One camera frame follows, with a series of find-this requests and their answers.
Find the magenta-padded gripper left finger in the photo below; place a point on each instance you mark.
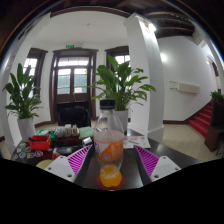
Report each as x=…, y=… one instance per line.
x=60, y=166

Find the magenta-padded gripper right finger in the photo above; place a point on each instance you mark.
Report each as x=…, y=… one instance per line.
x=165, y=166

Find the clear orange-label drink bottle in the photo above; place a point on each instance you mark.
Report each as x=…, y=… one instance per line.
x=109, y=150

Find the small red cap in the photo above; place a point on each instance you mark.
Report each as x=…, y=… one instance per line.
x=56, y=155

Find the red box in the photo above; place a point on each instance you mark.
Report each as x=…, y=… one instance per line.
x=39, y=144

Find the brown tray of white cups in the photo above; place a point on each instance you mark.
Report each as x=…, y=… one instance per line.
x=66, y=131

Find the printed paper leaflet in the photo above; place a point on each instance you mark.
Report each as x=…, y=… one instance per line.
x=138, y=141

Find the green box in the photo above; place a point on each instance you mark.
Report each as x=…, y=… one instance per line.
x=43, y=132

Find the flat round red coaster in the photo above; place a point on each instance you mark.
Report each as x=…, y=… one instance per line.
x=100, y=183

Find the green cloth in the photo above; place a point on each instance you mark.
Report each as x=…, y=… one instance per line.
x=86, y=132

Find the black chair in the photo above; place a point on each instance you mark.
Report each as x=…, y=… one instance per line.
x=73, y=115

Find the red-carpeted staircase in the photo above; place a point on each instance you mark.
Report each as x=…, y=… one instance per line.
x=201, y=121

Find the dark wooden stand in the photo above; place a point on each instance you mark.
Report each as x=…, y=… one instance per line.
x=216, y=126

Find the potted plant in white pot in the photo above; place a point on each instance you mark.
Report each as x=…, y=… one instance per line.
x=21, y=96
x=121, y=83

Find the dark wooden double door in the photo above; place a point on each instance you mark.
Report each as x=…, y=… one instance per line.
x=71, y=80

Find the small green plant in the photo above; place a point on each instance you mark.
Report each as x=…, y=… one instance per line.
x=217, y=96

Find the dark-framed window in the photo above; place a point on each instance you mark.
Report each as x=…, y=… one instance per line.
x=121, y=58
x=31, y=63

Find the green exit sign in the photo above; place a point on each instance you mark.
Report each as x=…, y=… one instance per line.
x=69, y=46

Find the white wall unit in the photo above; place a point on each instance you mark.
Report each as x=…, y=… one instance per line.
x=186, y=87

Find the glowing wall light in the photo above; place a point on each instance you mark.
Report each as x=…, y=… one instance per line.
x=163, y=57

